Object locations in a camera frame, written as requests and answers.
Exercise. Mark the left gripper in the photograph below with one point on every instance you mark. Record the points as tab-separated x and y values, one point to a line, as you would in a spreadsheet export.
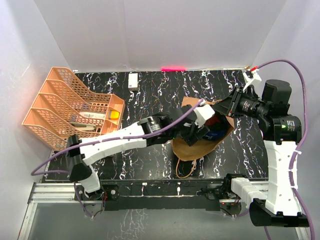
195	134

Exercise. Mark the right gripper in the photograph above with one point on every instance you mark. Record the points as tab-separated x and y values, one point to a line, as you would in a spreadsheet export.
224	106

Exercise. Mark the brown paper bag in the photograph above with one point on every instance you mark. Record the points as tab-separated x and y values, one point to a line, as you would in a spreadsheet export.
185	153

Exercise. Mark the dark blue snack bag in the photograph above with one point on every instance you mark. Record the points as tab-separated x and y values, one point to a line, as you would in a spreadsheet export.
216	131

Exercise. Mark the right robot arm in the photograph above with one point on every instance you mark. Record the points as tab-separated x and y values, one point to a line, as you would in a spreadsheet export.
281	133

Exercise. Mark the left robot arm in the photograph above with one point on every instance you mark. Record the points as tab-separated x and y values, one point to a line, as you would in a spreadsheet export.
82	153

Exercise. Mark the red light strip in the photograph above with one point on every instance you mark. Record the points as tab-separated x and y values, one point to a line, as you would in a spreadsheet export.
173	68

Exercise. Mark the yellow sticky note block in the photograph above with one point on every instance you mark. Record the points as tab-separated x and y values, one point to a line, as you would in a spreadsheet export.
114	115

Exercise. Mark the small white box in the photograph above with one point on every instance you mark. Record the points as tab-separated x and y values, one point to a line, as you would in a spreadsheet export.
133	81

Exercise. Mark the white tube in organizer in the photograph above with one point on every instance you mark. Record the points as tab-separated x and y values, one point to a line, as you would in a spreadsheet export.
93	115

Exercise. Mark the stapler in organizer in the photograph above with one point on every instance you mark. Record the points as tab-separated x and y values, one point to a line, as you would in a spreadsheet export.
83	126

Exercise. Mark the orange plastic desk organizer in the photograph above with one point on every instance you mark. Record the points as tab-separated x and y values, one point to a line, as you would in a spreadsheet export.
60	100

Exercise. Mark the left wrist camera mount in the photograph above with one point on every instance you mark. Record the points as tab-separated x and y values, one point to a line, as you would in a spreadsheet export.
203	113

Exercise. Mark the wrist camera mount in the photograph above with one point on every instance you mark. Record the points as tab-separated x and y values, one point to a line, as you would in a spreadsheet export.
203	113
251	77

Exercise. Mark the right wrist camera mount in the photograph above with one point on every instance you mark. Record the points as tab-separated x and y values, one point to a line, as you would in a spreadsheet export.
251	77

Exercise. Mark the black front mounting rail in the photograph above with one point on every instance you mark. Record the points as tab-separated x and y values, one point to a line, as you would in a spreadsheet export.
168	194

